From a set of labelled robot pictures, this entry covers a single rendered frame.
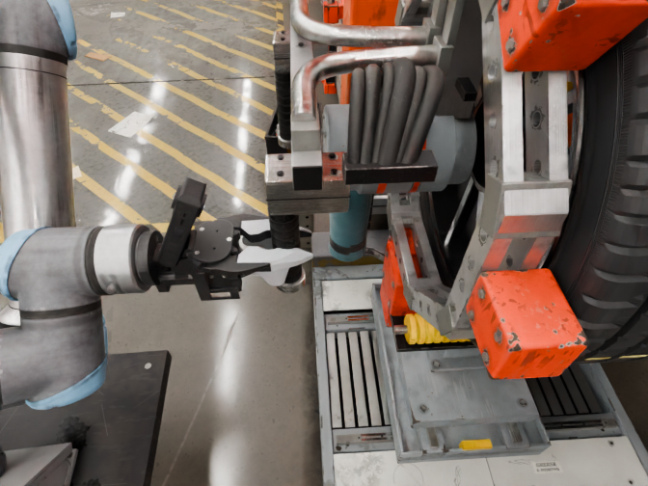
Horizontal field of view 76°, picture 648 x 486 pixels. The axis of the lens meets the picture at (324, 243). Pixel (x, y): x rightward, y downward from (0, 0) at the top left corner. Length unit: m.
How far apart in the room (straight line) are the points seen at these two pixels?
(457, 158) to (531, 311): 0.27
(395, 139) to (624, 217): 0.20
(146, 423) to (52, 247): 0.56
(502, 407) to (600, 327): 0.67
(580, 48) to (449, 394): 0.86
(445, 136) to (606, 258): 0.27
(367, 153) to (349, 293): 1.03
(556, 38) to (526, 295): 0.23
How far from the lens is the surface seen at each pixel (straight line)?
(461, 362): 1.15
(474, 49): 0.59
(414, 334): 0.82
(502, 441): 1.19
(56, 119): 0.87
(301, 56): 0.61
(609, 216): 0.44
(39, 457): 1.03
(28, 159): 0.86
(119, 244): 0.56
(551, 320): 0.45
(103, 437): 1.07
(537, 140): 0.45
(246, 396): 1.34
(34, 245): 0.61
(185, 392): 1.39
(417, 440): 1.15
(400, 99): 0.41
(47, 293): 0.60
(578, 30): 0.39
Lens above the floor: 1.22
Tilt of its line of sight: 48 degrees down
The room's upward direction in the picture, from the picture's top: straight up
